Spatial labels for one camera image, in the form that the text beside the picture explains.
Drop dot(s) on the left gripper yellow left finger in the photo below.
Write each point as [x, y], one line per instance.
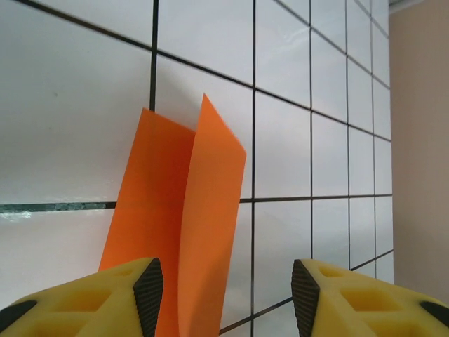
[70, 309]

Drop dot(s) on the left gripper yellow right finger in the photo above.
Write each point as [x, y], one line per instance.
[368, 309]

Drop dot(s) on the orange cloth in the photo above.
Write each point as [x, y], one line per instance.
[158, 175]

